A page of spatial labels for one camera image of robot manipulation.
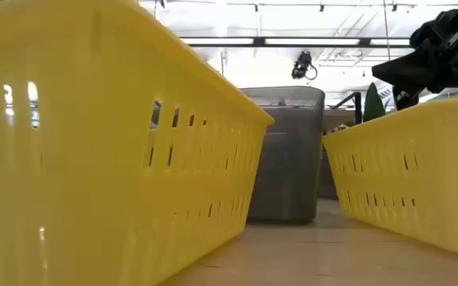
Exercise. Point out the black frame bar with lights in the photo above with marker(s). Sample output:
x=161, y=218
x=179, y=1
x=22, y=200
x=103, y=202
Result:
x=258, y=41

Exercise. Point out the black overhead camera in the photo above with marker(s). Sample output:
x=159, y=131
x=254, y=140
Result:
x=301, y=65

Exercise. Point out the dark green leafy plant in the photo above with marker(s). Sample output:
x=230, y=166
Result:
x=373, y=105

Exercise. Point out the yellow slotted plastic basket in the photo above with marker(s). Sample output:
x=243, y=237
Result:
x=94, y=167
x=443, y=194

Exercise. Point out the grey translucent plastic bin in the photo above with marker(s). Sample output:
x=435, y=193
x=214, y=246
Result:
x=288, y=167

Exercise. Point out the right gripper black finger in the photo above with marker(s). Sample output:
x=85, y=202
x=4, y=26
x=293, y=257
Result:
x=404, y=99
x=416, y=69

